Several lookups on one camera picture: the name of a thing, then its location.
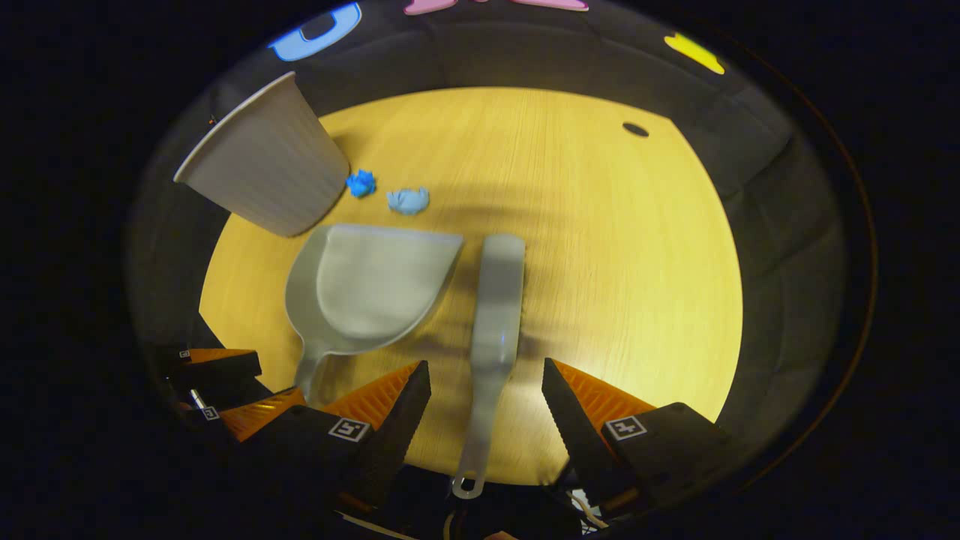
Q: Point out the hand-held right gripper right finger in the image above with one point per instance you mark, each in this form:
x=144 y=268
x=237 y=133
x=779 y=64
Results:
x=574 y=427

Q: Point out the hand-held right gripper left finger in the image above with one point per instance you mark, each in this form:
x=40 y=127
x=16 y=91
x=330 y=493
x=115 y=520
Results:
x=397 y=427

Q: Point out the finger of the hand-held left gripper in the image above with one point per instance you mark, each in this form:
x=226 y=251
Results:
x=255 y=416
x=225 y=367

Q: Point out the grey plastic dustpan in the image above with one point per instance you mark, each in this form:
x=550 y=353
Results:
x=375 y=285

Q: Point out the small grey broom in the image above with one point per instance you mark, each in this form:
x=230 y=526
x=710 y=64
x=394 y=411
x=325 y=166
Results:
x=499 y=300

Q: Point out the grey ribbed garbage bin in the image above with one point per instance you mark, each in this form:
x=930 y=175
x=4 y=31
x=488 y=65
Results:
x=262 y=165

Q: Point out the light blue paper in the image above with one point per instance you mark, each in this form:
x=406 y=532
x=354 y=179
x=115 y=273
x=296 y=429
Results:
x=408 y=201

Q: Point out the dark blue paper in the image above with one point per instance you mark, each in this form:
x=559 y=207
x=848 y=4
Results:
x=361 y=184

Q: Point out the wooden desktop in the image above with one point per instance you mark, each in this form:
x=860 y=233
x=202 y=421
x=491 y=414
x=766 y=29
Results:
x=600 y=262

